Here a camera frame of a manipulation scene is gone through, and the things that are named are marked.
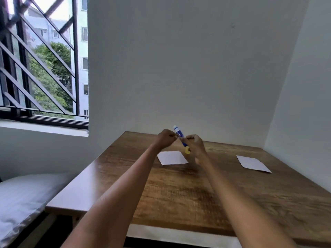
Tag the white square paper sheet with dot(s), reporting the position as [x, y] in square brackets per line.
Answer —
[253, 164]
[172, 158]

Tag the wooden table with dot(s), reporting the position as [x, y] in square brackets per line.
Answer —
[196, 188]

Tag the blue and white glue tube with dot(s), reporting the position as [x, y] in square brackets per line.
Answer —
[181, 138]

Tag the white striped pillow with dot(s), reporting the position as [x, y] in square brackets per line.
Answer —
[23, 201]

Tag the black window grille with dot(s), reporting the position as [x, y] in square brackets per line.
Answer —
[38, 61]

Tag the person's right fingers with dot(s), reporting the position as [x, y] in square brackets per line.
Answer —
[190, 138]

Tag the person's right hand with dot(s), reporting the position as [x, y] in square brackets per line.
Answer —
[197, 147]

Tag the person's left hand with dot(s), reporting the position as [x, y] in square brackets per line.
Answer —
[164, 139]

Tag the person's left fingers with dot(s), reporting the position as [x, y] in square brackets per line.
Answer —
[172, 135]

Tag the person's right forearm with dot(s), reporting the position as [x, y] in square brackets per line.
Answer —
[240, 206]

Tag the person's left forearm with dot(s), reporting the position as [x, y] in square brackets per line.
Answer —
[113, 196]

